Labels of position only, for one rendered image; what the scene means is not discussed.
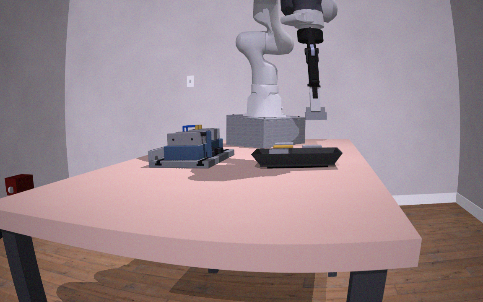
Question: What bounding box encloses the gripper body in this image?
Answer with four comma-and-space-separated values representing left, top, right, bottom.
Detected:
297, 27, 324, 48

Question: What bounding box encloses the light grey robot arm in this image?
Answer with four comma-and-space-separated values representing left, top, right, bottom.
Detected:
236, 0, 338, 117

